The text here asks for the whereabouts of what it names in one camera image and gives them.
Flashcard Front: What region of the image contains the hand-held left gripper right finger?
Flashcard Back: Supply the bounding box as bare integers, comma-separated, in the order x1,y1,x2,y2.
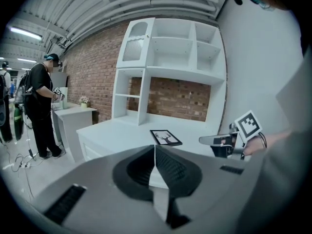
155,144,249,223

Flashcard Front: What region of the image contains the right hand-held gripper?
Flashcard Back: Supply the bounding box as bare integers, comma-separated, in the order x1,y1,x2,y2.
198,109,264,161

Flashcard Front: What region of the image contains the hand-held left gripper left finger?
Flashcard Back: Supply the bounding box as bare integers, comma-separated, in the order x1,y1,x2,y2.
26,144,169,232

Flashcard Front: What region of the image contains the framed deer antler picture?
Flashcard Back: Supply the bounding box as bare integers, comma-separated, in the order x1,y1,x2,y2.
149,129,183,147

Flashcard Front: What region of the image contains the person's right forearm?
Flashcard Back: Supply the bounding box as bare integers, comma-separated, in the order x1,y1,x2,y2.
243,130,294,156

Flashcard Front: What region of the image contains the white desk with drawers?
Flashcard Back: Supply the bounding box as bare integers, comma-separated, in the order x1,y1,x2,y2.
76,110,221,190

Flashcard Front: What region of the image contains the white cabinet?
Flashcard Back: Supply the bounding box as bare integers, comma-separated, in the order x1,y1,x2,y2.
51,102,98,163

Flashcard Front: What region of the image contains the white shelf unit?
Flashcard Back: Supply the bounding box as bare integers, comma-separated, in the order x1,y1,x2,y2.
111,17,228,129

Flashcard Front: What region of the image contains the pink flower bouquet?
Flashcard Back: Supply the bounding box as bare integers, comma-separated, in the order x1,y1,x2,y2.
79,96,91,109

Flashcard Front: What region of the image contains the white cylinder container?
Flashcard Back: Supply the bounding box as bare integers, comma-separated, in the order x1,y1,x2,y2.
60,86,70,110

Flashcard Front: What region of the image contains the green black bag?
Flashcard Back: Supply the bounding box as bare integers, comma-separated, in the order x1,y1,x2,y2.
13,103,24,141

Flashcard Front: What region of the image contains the row of white ceiling pipes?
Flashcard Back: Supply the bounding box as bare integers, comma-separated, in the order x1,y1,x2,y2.
64,0,221,42

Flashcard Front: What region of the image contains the ceiling light tube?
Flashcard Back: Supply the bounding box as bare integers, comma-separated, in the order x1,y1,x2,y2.
9,25,42,40

